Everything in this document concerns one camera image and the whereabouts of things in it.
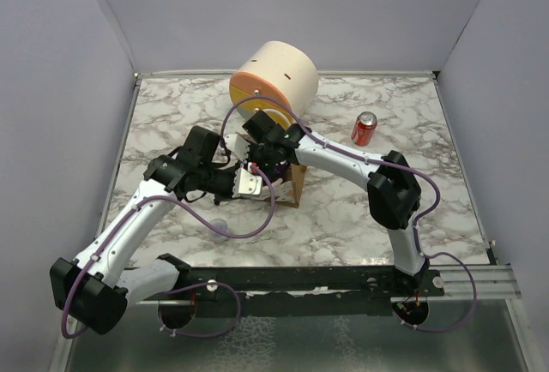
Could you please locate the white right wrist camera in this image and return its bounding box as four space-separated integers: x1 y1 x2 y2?
224 133 250 162

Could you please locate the brown canvas bag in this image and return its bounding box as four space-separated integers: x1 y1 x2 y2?
226 131 308 209

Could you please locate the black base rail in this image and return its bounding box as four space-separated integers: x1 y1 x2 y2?
158 254 443 318

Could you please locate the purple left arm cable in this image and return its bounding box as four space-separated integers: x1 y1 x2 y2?
60 165 275 339

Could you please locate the small clear plastic cup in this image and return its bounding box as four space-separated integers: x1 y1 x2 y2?
208 219 228 243

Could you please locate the cream cylindrical drawer cabinet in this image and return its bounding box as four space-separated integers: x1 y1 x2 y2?
229 41 319 129

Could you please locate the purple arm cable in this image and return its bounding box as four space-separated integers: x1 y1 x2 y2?
220 95 480 337
60 165 275 339

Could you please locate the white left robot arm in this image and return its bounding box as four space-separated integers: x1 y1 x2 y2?
50 126 236 339

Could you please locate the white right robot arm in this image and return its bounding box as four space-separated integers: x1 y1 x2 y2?
243 111 428 296

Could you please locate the red soda can far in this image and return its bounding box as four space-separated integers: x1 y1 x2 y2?
351 111 377 147

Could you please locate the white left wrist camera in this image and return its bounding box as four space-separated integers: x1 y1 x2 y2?
233 167 263 199

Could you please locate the purple soda can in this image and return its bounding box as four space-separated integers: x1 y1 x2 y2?
274 163 290 180

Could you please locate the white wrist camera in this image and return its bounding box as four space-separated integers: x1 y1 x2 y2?
224 133 250 162
233 167 263 199

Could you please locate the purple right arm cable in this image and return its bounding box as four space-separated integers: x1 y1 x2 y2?
220 95 480 337

